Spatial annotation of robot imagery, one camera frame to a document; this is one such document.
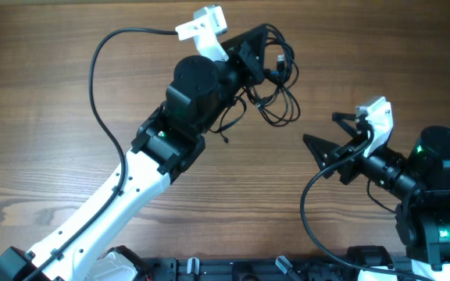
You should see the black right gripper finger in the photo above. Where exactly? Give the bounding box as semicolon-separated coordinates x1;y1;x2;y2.
302;134;341;170
331;112;361;137

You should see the black cable bundle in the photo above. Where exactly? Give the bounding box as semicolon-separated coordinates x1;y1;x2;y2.
219;23;302;144

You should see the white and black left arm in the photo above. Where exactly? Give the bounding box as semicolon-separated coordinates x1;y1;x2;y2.
0;25;268;280

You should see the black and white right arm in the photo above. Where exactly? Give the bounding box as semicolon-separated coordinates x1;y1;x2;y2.
300;112;450;280

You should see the black right camera cable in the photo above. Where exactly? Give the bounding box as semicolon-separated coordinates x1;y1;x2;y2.
299;120;437;281

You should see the black camera cable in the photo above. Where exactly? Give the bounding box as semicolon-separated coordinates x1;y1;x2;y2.
21;27;179;281
299;120;437;281

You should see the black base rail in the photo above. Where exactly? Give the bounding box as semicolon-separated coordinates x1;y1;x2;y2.
141;256;399;281

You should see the black left camera cable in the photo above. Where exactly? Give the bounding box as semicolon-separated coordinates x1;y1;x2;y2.
21;27;179;281

